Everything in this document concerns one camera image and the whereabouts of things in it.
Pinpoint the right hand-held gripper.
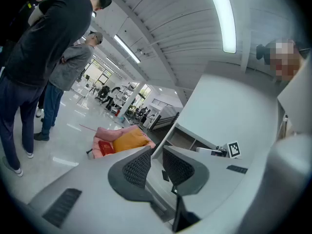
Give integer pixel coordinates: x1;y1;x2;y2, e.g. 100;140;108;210
196;140;242;159

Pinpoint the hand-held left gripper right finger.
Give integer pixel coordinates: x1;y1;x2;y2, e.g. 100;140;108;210
162;145;210;196

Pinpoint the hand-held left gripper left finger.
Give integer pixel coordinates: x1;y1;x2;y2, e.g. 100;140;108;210
108;145;159;203

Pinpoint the red book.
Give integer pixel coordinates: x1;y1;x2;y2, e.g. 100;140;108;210
98;140;115;157

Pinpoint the pink armchair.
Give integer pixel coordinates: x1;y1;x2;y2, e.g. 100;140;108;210
92;124;156;159

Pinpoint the orange cushion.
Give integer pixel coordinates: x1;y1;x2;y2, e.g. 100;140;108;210
112;128;150;153

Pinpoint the white orange shelf unit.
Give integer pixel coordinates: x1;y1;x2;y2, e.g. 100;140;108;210
159;122;221;153

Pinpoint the person's beige shirt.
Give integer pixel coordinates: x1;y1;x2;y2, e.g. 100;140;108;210
277;57;312;136

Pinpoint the person's head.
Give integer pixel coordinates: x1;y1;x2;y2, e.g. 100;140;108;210
268;39;305;82

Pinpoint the long ceiling light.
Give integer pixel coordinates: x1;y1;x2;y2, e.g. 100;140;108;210
114;34;141;64
106;57;121;70
206;0;237;54

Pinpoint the black metal frame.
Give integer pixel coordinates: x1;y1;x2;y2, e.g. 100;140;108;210
148;112;180;131

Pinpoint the black head camera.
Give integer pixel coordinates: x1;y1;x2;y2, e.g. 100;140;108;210
255;42;273;65

